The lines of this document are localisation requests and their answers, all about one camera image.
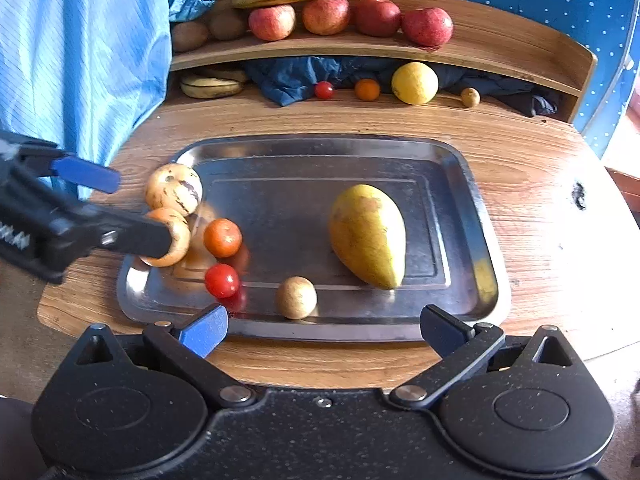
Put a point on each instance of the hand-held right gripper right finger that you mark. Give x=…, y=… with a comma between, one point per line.
x=440, y=327

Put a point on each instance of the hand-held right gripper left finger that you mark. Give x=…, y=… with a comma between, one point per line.
x=202, y=331

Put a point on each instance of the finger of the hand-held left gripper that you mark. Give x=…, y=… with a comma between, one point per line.
x=140, y=235
x=90, y=175

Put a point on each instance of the red cherry tomato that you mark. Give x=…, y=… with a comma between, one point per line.
x=324, y=89
x=222, y=280

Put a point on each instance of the small orange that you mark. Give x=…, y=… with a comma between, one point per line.
x=367, y=89
x=222, y=237

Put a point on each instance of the yellow-green mango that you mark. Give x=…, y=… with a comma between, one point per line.
x=367, y=235

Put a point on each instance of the metal tray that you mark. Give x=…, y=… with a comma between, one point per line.
x=280, y=195

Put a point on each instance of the yellow lemon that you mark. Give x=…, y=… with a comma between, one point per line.
x=414, y=82

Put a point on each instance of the light blue coat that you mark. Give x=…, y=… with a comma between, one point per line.
x=75, y=60

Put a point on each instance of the dark blue cloth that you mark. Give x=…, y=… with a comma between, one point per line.
x=290, y=80

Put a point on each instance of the reddish wooden bench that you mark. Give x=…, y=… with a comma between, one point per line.
x=625, y=180

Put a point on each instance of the pale red apple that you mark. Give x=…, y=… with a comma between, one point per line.
x=271, y=22
x=326, y=16

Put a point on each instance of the wooden desk shelf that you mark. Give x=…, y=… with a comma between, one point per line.
x=500, y=45

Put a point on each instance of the dark red apple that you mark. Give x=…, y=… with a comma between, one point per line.
x=427, y=27
x=377, y=16

